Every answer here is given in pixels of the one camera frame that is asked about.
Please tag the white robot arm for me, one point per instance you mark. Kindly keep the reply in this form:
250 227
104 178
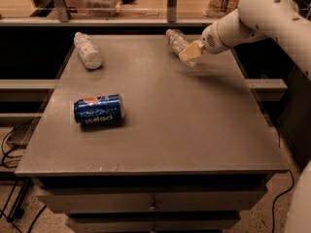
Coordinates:
254 20

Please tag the white labelled plastic bottle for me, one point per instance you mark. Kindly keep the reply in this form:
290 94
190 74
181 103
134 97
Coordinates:
88 51

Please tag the metal shelf rail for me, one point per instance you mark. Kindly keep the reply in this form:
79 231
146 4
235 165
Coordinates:
74 12

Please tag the clear plastic water bottle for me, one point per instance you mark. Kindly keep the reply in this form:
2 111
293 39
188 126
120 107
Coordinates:
177 40

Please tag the grey drawer cabinet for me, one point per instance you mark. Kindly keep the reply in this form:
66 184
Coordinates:
191 153

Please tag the colourful snack bag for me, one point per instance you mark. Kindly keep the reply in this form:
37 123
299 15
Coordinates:
223 2

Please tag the blue Pepsi can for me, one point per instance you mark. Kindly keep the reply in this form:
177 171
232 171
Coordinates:
99 110

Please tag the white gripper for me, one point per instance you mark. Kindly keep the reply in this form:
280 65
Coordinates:
209 43

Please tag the clear plastic container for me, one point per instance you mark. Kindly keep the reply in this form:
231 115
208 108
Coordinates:
102 8

